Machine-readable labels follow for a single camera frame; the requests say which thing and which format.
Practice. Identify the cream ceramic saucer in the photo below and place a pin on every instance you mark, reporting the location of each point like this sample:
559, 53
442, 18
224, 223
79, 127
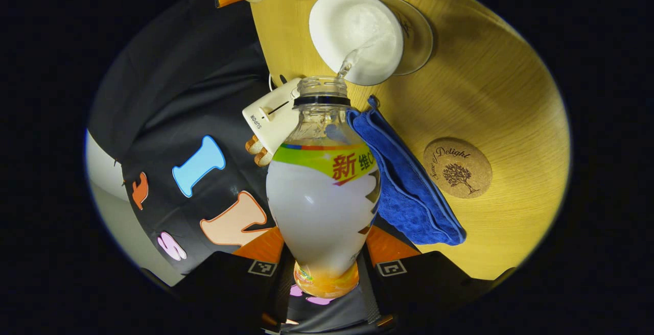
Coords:
419, 39

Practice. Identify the round cork coaster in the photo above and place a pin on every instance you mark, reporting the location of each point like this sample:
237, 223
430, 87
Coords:
457, 169

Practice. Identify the white toaster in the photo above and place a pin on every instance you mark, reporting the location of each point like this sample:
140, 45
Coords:
265, 118

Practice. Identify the blue folded towel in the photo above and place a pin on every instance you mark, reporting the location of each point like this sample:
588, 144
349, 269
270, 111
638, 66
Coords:
409, 197

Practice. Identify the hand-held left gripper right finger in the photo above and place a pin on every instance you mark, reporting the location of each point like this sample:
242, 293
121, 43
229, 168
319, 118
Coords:
424, 284

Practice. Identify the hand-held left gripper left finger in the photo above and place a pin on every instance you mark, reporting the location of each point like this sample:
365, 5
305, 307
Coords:
230, 279

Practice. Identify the clear plastic water bottle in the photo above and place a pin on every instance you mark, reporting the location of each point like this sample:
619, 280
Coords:
322, 207

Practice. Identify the cream ceramic teacup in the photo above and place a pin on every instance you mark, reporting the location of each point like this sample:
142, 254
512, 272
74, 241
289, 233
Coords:
357, 28

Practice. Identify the bread slice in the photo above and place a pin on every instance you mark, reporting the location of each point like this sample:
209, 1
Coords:
252, 144
263, 157

